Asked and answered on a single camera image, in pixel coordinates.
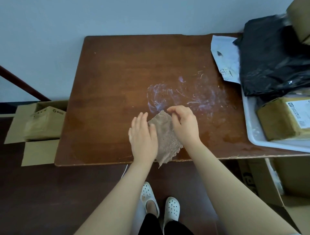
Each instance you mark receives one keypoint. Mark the white plastic tray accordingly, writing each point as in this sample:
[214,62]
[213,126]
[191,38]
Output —
[251,128]

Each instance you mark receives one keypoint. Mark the open cardboard box with flaps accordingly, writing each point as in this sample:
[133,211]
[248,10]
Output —
[41,126]

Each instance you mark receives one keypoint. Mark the black plastic bag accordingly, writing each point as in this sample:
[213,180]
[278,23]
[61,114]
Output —
[271,58]

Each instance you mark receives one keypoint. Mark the person's left little finger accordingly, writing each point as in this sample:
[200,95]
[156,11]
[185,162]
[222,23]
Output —
[130,134]

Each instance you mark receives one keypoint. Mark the person's right thumb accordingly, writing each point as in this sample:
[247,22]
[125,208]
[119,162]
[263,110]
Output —
[174,121]

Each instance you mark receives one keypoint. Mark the person's left thumb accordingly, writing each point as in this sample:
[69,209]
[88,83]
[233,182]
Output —
[153,130]

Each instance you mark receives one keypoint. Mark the large cardboard box black print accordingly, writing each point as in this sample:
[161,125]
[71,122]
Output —
[266,184]

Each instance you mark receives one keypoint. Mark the person's right forearm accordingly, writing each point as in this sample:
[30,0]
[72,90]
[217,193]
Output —
[232,193]

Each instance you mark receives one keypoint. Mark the person's left hand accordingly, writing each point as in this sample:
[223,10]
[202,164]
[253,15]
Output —
[143,142]

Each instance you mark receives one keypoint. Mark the dark red handrail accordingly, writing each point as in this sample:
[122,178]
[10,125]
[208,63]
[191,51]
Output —
[21,83]

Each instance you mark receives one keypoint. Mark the person's left forearm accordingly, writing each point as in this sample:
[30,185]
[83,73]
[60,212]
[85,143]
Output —
[116,203]

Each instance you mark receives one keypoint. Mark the person's right hand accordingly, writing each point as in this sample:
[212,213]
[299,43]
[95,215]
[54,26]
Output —
[186,128]

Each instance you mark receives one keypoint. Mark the white left clog shoe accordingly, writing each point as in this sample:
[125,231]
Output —
[148,193]

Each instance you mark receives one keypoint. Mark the brown taped parcel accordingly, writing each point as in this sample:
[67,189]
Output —
[278,121]

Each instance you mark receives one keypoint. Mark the plain cardboard box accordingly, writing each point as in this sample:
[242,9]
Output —
[300,17]

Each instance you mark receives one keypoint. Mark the brown cleaning cloth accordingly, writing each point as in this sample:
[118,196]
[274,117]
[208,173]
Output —
[166,140]

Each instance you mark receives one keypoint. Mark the person's left middle finger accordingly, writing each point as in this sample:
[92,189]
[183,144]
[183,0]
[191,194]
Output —
[139,121]

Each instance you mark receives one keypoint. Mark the white right clog shoe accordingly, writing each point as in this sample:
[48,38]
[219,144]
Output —
[172,209]

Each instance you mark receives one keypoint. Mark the black trousers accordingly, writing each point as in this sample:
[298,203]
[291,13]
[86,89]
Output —
[176,228]

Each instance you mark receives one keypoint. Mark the white clog shoe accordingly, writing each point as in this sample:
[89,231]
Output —
[148,193]
[172,209]

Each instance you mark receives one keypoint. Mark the grey plastic mailer bag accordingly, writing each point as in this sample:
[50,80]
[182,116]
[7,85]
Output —
[225,60]

